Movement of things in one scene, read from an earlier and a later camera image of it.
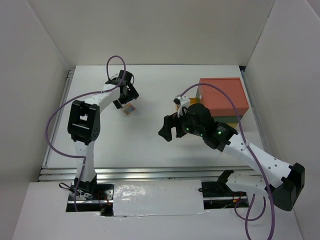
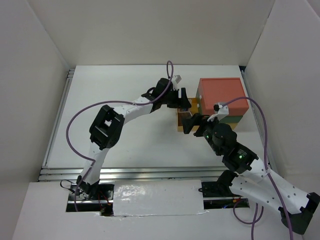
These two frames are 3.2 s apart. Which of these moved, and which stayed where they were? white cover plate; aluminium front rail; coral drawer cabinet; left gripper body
Moved: left gripper body
Stayed: white cover plate; coral drawer cabinet; aluminium front rail
